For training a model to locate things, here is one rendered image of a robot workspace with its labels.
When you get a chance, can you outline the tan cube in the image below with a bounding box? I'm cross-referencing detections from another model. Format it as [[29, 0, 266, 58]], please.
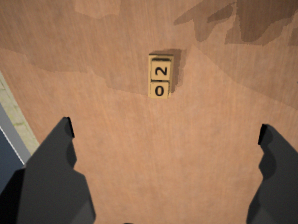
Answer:
[[150, 79, 169, 99], [151, 58, 171, 80]]

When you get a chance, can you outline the tan shallow rectangular tray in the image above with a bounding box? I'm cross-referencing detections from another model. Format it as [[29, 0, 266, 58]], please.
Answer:
[[148, 54, 174, 97]]

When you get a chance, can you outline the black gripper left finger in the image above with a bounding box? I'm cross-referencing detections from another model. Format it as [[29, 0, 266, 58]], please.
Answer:
[[0, 117, 96, 224]]

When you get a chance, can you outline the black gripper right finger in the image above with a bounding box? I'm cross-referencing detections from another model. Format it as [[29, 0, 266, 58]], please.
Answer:
[[246, 124, 298, 224]]

